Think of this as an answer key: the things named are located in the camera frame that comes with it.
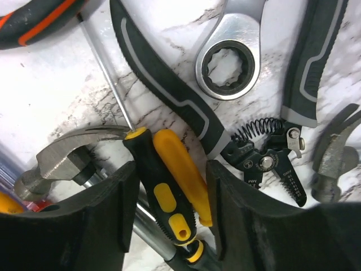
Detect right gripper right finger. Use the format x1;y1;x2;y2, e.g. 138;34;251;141
206;160;360;270

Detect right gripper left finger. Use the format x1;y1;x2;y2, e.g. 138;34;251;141
1;161;139;270

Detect black long screwdriver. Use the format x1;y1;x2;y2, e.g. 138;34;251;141
164;239;222;271

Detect claw hammer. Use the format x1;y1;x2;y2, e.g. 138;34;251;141
14;125;182;264

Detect yellow black screwdriver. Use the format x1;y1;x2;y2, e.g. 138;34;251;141
77;14;197;247

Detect yellow short screwdriver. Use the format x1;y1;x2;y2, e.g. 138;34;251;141
153;129;213;227

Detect blue handled screwdriver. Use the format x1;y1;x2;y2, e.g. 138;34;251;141
1;143;33;212

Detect black needle nose pliers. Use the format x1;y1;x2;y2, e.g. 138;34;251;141
110;1;347;207

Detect small black hammer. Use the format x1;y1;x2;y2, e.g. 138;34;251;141
311;103;360;203

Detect silver combination wrench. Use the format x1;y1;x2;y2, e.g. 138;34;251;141
195;0;265;100

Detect orange handled pliers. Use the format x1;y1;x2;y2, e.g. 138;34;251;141
1;0;87;50

